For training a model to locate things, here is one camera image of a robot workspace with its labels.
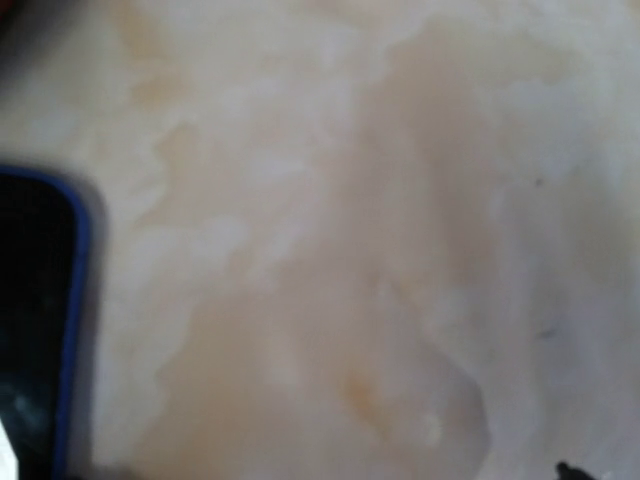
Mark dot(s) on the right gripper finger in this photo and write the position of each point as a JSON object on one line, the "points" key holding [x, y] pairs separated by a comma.
{"points": [[565, 471]]}

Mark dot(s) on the black smartphone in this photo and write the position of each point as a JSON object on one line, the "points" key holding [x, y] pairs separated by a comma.
{"points": [[46, 240]]}

